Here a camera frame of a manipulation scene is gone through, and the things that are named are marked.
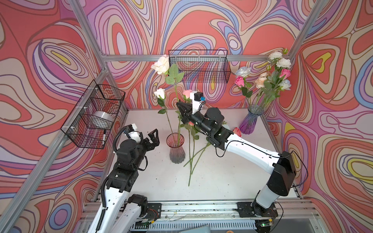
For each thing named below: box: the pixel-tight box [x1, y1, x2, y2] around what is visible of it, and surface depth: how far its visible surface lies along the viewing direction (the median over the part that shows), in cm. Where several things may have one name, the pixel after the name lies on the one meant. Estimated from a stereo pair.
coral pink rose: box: [232, 127, 242, 137], surface depth 103 cm
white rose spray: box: [268, 50, 292, 69], surface depth 82 cm
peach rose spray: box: [254, 72, 269, 89], surface depth 88 cm
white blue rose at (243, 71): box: [235, 66, 252, 78], surface depth 80 cm
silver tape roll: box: [91, 110, 115, 125], surface depth 73 cm
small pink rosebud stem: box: [187, 126, 191, 187], surface depth 95 cm
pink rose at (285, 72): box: [279, 68, 291, 81], surface depth 78 cm
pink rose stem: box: [234, 75, 254, 106], surface depth 78 cm
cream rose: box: [150, 54, 185, 145], surface depth 58 cm
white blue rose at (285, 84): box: [279, 79, 292, 91], surface depth 82 cm
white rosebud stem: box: [153, 87, 175, 138], surface depth 71 cm
